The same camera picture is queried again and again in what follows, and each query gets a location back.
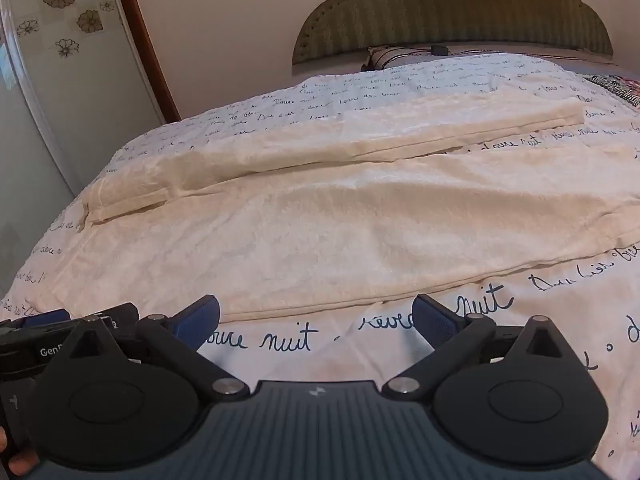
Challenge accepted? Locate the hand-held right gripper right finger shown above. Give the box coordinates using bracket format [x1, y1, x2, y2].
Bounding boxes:
[382, 293, 584, 404]

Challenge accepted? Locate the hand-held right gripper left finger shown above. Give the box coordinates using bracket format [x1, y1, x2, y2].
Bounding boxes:
[66, 294, 251, 404]

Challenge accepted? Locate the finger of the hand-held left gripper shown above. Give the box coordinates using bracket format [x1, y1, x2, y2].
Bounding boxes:
[22, 302, 140, 346]

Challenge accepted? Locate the cream fleece blanket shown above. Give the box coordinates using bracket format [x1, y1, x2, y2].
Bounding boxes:
[82, 82, 640, 324]

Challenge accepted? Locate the person's left hand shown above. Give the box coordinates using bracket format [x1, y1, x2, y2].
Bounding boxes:
[0, 427, 41, 477]

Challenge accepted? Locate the white script-printed blanket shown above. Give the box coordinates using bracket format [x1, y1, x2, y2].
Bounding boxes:
[0, 52, 640, 477]

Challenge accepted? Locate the flower-printed wardrobe door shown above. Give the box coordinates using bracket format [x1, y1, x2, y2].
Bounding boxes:
[0, 0, 165, 297]

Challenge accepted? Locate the striped grey pillow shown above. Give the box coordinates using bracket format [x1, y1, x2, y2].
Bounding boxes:
[361, 46, 451, 72]

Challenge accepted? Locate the black-and-white patterned cloth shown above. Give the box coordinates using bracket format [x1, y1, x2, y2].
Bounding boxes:
[584, 73, 640, 109]

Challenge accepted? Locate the green striped headboard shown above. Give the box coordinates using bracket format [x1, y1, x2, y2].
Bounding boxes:
[291, 0, 615, 67]

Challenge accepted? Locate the brown wooden door frame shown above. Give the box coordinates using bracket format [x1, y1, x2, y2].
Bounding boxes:
[109, 0, 182, 124]

